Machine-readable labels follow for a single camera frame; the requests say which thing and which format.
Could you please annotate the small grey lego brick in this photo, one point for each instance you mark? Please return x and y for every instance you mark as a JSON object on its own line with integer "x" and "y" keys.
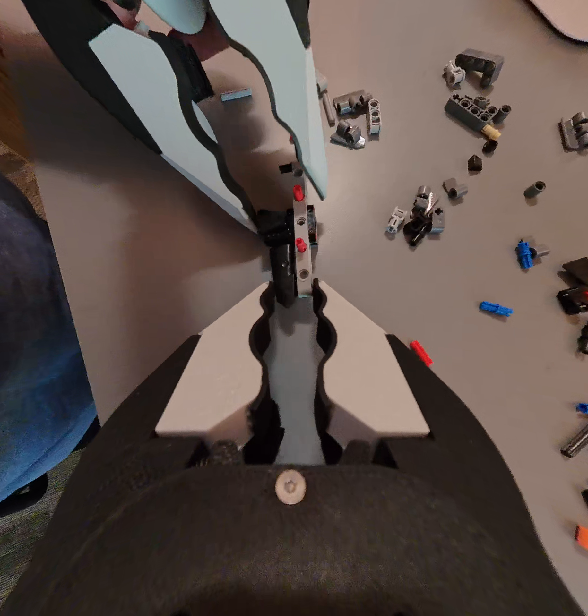
{"x": 455, "y": 187}

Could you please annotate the dark grey angled lego beam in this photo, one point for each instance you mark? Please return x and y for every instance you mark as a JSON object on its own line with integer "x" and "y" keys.
{"x": 470, "y": 108}

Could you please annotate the small light grey lego connector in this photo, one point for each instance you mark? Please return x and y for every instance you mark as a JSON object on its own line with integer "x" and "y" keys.
{"x": 397, "y": 220}
{"x": 454, "y": 72}

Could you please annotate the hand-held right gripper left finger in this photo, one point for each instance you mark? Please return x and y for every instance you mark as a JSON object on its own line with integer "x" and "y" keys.
{"x": 212, "y": 380}

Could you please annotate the long light grey lego beam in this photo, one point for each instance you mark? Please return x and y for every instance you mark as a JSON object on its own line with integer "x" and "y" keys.
{"x": 299, "y": 176}

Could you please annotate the small black lego slope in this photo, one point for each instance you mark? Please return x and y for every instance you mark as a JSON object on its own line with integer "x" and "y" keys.
{"x": 474, "y": 163}

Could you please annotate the cluster of grey lego connectors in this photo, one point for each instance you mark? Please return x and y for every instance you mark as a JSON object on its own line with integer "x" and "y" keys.
{"x": 357, "y": 115}

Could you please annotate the dark grey lego bushing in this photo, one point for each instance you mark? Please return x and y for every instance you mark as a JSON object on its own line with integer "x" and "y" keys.
{"x": 504, "y": 114}

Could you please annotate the blue lego pin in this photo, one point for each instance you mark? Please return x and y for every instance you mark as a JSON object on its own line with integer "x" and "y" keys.
{"x": 496, "y": 309}

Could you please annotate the blue pin with grey connector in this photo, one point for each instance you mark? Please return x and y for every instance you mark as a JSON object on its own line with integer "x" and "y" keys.
{"x": 527, "y": 253}

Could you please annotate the dark round lego bushing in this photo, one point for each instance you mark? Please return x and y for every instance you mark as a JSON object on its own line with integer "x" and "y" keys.
{"x": 535, "y": 189}

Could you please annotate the cluster of dark lego connectors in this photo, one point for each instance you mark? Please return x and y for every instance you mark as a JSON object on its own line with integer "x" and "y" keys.
{"x": 426, "y": 217}

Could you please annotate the dark grey curved lego brick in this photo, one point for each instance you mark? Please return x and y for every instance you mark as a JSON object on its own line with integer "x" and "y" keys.
{"x": 482, "y": 65}

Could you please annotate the small black round lego piece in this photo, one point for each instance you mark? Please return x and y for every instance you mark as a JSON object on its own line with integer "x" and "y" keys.
{"x": 488, "y": 147}

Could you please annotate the person's blue clothing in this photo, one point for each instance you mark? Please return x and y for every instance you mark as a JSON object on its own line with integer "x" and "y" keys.
{"x": 24, "y": 366}

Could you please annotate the small bluish grey lego piece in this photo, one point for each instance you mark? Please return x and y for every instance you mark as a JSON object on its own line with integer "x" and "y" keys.
{"x": 236, "y": 94}

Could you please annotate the grey double lego connector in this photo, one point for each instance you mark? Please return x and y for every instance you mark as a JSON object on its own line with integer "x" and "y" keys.
{"x": 578, "y": 132}

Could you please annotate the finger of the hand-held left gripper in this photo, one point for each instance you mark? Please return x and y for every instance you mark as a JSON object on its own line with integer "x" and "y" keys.
{"x": 150, "y": 87}
{"x": 275, "y": 67}

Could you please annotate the short red lego pin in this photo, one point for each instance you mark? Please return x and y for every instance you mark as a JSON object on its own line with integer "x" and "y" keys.
{"x": 421, "y": 353}
{"x": 301, "y": 244}

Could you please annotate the black angled lego piece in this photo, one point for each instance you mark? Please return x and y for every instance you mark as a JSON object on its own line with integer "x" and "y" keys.
{"x": 282, "y": 279}

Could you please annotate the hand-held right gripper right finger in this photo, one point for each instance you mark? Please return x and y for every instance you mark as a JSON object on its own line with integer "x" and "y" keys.
{"x": 376, "y": 380}

